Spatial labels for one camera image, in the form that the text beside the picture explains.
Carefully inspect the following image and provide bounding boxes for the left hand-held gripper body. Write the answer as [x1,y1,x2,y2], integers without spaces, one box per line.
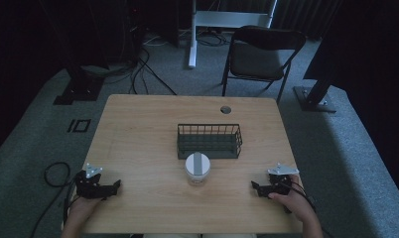
[74,163,113,200]

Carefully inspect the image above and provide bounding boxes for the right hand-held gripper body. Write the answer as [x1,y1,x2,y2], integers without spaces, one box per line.
[265,162,301,196]

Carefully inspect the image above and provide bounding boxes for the person's left hand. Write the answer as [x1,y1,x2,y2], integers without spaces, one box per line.
[67,193,106,220]

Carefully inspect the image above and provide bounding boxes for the person's right hand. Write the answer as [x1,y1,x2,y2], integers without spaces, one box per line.
[267,174,317,223]

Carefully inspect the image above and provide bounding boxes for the clear jar with white lid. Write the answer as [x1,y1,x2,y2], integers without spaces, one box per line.
[184,151,212,186]

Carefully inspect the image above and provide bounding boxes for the black stand base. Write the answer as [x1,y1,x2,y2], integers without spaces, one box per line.
[293,76,337,114]
[53,64,105,106]

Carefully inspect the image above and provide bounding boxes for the black folding chair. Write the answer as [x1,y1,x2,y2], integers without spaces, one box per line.
[220,25,307,105]

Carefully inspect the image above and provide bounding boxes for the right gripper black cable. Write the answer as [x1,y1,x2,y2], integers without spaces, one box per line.
[280,180,319,214]

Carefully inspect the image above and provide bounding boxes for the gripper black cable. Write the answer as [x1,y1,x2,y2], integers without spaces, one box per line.
[29,161,81,238]
[280,180,319,214]

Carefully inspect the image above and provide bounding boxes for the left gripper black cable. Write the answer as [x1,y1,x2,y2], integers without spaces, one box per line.
[29,161,81,238]

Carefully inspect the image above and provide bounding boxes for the black wire basket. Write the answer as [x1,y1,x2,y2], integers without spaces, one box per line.
[176,123,244,161]

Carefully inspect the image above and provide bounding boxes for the black floor cables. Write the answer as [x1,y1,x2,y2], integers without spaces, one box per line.
[101,29,179,97]

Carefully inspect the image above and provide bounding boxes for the white desk frame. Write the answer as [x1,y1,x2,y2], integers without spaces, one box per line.
[188,0,279,69]

